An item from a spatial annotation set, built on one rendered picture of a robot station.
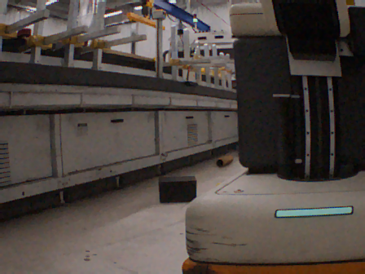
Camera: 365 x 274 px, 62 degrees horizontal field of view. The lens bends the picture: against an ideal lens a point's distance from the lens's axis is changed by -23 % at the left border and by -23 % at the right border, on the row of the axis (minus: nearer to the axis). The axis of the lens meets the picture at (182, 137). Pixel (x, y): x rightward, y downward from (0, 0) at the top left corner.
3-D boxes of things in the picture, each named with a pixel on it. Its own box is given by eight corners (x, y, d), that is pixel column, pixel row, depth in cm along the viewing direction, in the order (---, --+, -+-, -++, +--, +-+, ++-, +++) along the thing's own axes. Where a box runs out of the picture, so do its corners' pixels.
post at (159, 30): (164, 78, 249) (163, 19, 246) (160, 77, 244) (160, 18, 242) (157, 79, 250) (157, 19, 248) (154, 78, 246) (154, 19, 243)
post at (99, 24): (100, 81, 180) (106, 0, 178) (96, 81, 177) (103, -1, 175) (95, 82, 182) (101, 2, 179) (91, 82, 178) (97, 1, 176)
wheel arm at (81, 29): (88, 34, 128) (89, 24, 127) (83, 33, 125) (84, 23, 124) (21, 55, 144) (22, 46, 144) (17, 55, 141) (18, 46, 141)
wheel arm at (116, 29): (120, 34, 151) (120, 26, 150) (116, 33, 147) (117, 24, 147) (53, 52, 167) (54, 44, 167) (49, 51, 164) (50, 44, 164)
